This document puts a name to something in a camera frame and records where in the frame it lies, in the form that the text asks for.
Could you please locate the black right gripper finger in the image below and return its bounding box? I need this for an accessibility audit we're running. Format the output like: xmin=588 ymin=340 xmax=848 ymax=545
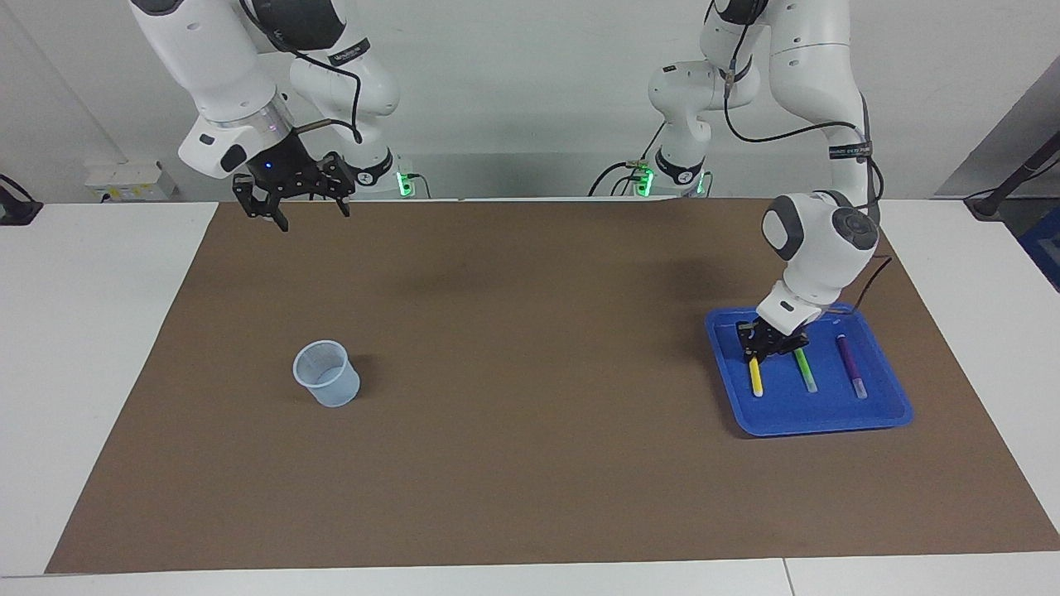
xmin=232 ymin=172 xmax=291 ymax=233
xmin=319 ymin=152 xmax=358 ymax=219

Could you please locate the purple highlighter pen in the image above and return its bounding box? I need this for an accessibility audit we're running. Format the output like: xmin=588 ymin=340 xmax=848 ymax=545
xmin=835 ymin=334 xmax=869 ymax=400

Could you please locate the blue plastic tray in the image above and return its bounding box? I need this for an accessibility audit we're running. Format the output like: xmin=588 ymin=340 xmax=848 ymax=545
xmin=704 ymin=303 xmax=914 ymax=437

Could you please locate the white power strip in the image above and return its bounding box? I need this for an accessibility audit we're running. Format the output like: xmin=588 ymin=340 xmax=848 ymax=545
xmin=85 ymin=161 xmax=179 ymax=202

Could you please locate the clear plastic measuring cup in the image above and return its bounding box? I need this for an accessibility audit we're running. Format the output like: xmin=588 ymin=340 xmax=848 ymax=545
xmin=292 ymin=339 xmax=362 ymax=408

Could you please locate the brown table mat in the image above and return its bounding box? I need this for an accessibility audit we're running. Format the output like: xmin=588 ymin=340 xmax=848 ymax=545
xmin=46 ymin=197 xmax=1060 ymax=574

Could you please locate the black stand pole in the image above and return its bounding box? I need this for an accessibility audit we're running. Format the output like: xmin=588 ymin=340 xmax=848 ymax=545
xmin=965 ymin=132 xmax=1060 ymax=220

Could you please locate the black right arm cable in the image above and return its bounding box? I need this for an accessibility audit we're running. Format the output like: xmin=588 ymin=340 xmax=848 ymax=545
xmin=240 ymin=0 xmax=365 ymax=146

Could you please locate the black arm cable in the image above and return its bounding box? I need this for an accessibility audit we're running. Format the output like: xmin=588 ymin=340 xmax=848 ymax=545
xmin=708 ymin=0 xmax=895 ymax=311
xmin=240 ymin=0 xmax=365 ymax=146

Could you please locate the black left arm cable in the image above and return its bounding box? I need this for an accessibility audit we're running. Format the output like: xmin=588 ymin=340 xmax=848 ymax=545
xmin=708 ymin=0 xmax=895 ymax=311

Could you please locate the black left base cable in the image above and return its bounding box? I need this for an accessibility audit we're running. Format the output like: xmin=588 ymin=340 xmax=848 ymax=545
xmin=588 ymin=124 xmax=667 ymax=198

